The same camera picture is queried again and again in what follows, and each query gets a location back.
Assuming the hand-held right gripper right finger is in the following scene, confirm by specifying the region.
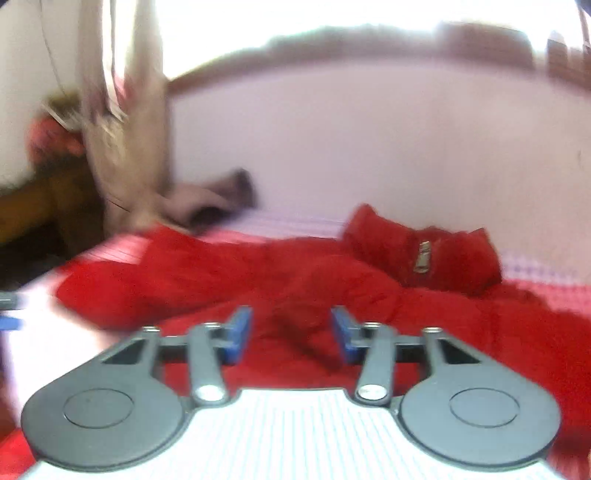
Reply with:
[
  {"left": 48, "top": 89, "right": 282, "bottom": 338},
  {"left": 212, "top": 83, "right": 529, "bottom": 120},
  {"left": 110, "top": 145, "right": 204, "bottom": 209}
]
[{"left": 331, "top": 305, "right": 485, "bottom": 409}]

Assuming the red puffer jacket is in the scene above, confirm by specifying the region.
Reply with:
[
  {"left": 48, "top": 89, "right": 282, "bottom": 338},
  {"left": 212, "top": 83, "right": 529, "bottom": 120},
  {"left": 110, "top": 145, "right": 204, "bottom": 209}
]
[{"left": 0, "top": 203, "right": 591, "bottom": 480}]

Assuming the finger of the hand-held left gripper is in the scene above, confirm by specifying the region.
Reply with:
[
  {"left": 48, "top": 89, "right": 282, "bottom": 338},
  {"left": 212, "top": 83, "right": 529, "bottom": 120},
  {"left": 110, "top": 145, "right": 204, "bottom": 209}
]
[{"left": 0, "top": 292, "right": 27, "bottom": 332}]

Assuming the dark wooden desk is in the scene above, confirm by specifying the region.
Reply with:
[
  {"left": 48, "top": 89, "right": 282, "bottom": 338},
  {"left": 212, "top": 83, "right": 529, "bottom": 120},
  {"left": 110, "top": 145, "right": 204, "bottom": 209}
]
[{"left": 0, "top": 161, "right": 108, "bottom": 260}]

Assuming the beige curtain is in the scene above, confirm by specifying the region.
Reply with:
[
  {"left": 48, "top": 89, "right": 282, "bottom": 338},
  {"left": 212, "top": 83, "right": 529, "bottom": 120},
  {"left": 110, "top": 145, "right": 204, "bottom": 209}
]
[{"left": 78, "top": 0, "right": 172, "bottom": 228}]

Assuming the red puffy jacket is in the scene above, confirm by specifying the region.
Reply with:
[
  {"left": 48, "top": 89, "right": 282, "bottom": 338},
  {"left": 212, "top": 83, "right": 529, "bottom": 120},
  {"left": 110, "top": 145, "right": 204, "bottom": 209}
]
[{"left": 0, "top": 209, "right": 591, "bottom": 435}]

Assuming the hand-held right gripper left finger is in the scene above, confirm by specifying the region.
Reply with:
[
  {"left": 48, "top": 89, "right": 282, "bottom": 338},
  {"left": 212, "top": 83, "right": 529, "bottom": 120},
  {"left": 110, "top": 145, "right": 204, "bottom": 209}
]
[{"left": 100, "top": 305, "right": 254, "bottom": 408}]

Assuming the red bag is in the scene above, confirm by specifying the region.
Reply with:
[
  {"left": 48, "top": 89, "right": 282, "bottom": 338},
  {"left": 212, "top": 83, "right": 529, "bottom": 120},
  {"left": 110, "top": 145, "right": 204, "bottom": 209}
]
[{"left": 25, "top": 114, "right": 89, "bottom": 164}]

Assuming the brown cloth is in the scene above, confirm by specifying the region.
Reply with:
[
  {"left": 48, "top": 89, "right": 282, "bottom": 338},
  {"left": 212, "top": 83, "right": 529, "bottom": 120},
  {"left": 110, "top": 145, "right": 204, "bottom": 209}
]
[{"left": 157, "top": 168, "right": 259, "bottom": 232}]

